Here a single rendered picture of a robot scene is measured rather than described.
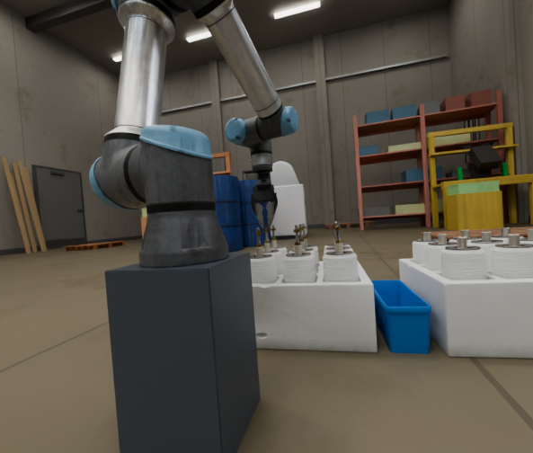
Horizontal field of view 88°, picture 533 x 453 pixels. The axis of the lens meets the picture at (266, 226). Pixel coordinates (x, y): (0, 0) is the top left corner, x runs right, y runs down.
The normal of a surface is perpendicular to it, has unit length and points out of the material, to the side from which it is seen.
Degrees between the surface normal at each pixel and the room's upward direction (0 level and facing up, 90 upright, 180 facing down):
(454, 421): 0
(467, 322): 90
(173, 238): 72
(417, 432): 0
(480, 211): 90
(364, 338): 90
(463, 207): 90
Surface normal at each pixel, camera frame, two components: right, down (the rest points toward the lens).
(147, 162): -0.53, 0.06
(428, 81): -0.26, 0.04
